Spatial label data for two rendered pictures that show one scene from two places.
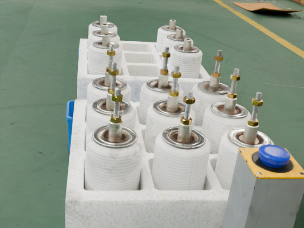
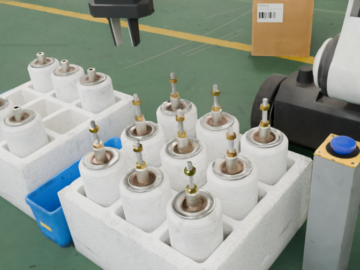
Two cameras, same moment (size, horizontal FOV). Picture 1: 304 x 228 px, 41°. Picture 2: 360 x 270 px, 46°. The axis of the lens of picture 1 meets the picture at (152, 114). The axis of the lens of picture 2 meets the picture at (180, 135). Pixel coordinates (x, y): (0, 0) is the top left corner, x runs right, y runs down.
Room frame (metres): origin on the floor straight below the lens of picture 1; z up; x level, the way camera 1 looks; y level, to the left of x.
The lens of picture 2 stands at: (0.17, 0.39, 0.75)
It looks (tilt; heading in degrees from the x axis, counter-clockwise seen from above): 34 degrees down; 323
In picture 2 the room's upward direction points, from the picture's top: 6 degrees counter-clockwise
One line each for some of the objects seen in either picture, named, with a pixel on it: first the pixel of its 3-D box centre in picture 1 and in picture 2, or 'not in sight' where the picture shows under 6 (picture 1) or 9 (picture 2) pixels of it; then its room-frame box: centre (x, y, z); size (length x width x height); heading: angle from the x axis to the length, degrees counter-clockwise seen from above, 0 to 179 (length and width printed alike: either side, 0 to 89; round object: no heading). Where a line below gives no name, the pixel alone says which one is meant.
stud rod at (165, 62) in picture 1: (165, 64); (137, 110); (0.85, -0.02, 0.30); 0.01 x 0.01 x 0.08
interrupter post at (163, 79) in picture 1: (163, 80); (140, 126); (0.85, -0.02, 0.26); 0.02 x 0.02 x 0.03
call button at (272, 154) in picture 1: (273, 158); (343, 146); (0.46, -0.16, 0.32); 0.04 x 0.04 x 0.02
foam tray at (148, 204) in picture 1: (163, 176); (189, 206); (0.73, -0.04, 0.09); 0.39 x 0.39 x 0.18; 10
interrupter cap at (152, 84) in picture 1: (162, 86); (141, 130); (0.85, -0.02, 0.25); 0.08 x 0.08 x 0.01
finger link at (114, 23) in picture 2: not in sight; (113, 28); (0.87, -0.01, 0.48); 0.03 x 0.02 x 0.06; 121
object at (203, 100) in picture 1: (207, 123); (179, 139); (0.87, -0.13, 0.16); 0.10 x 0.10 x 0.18
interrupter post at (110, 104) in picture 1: (112, 101); (142, 173); (0.71, 0.08, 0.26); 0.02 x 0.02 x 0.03
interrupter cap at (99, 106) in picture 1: (111, 106); (143, 179); (0.71, 0.08, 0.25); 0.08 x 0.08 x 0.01
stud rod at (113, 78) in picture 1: (113, 82); (139, 157); (0.71, 0.08, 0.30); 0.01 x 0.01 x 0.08
